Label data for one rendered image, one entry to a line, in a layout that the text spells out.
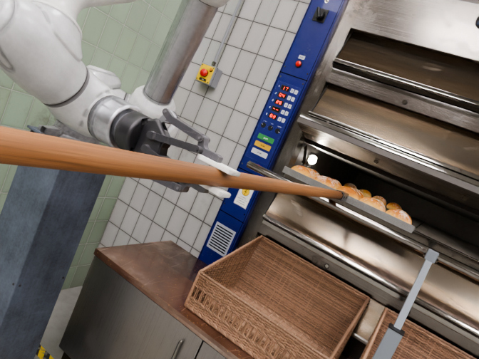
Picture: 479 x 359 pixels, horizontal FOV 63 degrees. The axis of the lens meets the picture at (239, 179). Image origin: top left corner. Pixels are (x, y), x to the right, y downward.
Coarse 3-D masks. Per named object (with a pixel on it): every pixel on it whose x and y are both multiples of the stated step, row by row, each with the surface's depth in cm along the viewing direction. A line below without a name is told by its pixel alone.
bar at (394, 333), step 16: (272, 176) 147; (336, 208) 135; (368, 224) 130; (400, 240) 126; (432, 256) 120; (448, 256) 120; (464, 272) 117; (416, 288) 114; (400, 320) 107; (384, 336) 105; (400, 336) 103; (384, 352) 104
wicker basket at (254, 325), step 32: (224, 256) 158; (256, 256) 182; (288, 256) 177; (192, 288) 145; (224, 288) 139; (256, 288) 177; (288, 288) 172; (320, 288) 168; (352, 288) 164; (224, 320) 139; (256, 320) 133; (288, 320) 168; (320, 320) 164; (352, 320) 160; (256, 352) 132; (288, 352) 144; (320, 352) 123
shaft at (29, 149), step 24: (0, 144) 30; (24, 144) 31; (48, 144) 34; (72, 144) 36; (48, 168) 35; (72, 168) 36; (96, 168) 39; (120, 168) 41; (144, 168) 45; (168, 168) 49; (192, 168) 54; (216, 168) 61; (288, 192) 91; (312, 192) 107; (336, 192) 134
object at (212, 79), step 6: (204, 66) 202; (210, 66) 200; (198, 72) 203; (210, 72) 200; (216, 72) 200; (198, 78) 203; (204, 78) 201; (210, 78) 200; (216, 78) 202; (204, 84) 207; (210, 84) 201; (216, 84) 205
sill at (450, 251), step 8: (288, 176) 184; (336, 200) 173; (352, 208) 169; (368, 216) 166; (384, 224) 163; (392, 224) 162; (400, 232) 160; (408, 232) 159; (416, 232) 157; (416, 240) 157; (424, 240) 156; (432, 240) 155; (432, 248) 154; (440, 248) 153; (448, 248) 152; (456, 256) 150; (464, 256) 149; (472, 264) 148
